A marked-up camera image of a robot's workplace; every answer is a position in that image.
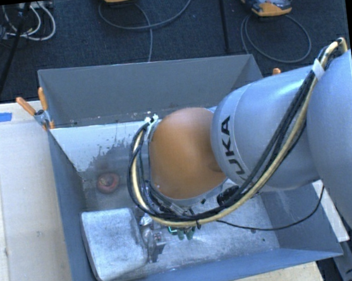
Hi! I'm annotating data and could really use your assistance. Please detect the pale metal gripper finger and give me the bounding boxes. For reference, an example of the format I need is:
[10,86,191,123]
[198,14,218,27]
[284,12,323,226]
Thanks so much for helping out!
[141,225,158,265]
[153,231,170,262]

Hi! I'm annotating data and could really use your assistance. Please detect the white foam block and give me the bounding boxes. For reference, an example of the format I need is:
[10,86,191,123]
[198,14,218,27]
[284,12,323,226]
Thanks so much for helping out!
[78,204,152,281]

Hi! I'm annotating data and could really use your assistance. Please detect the red and yellow round thing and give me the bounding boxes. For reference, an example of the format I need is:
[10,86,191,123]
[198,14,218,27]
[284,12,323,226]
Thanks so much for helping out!
[95,171,123,196]

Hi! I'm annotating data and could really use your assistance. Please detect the grey metal bin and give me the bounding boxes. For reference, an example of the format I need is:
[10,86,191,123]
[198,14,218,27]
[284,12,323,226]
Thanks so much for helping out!
[36,35,349,281]

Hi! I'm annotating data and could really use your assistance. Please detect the black cylinder on white bracket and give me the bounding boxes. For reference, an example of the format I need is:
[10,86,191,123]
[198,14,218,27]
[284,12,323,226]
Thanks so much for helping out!
[197,184,242,210]

